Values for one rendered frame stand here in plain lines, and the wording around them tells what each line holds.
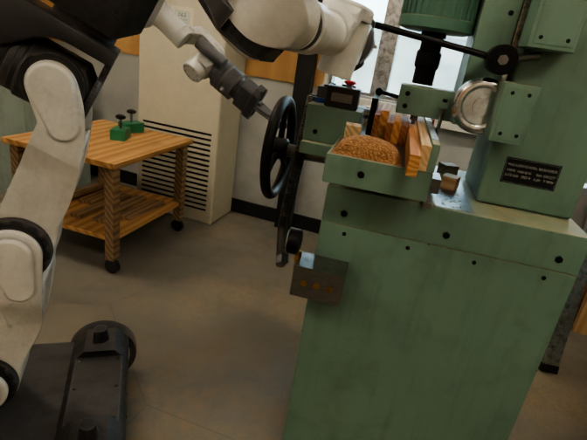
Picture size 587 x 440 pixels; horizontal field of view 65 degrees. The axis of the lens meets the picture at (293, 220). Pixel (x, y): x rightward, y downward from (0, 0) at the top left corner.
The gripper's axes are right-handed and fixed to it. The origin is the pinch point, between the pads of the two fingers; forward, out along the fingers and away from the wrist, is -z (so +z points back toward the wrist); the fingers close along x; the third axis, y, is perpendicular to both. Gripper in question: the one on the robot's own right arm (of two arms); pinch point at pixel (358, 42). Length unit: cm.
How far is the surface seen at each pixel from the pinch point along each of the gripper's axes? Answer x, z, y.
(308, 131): 22.8, -2.8, -6.2
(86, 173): 121, -148, -166
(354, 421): 94, 9, 28
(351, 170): 23.1, 20.1, 7.5
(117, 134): 66, -84, -107
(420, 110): 11.6, -10.4, 18.4
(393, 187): 23.9, 20.1, 16.4
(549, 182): 18, -3, 51
